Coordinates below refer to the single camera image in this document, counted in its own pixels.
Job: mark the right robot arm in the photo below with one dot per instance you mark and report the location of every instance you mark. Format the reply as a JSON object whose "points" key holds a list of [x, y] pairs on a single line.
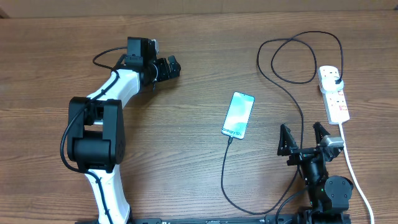
{"points": [[329, 195]]}

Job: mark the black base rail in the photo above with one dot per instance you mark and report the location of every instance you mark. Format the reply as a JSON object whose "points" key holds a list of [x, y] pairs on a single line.
{"points": [[268, 219]]}

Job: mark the Samsung Galaxy smartphone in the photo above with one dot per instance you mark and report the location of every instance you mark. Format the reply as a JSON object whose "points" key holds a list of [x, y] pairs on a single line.
{"points": [[238, 114]]}

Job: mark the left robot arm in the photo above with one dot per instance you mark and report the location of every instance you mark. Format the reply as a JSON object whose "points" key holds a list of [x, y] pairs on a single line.
{"points": [[94, 141]]}

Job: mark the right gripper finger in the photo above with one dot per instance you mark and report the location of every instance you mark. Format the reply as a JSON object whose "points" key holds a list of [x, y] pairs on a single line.
{"points": [[287, 144], [321, 134]]}

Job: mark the white charger plug adapter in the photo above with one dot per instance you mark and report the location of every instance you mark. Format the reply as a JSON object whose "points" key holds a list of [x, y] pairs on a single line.
{"points": [[330, 84]]}

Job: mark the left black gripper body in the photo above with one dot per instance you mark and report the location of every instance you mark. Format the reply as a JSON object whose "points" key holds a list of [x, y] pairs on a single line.
{"points": [[162, 71]]}

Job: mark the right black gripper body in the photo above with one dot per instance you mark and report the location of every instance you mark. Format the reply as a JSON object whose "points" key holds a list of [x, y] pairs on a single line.
{"points": [[299, 157]]}

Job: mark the white power strip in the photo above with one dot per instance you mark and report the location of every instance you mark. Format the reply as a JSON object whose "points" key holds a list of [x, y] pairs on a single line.
{"points": [[335, 103]]}

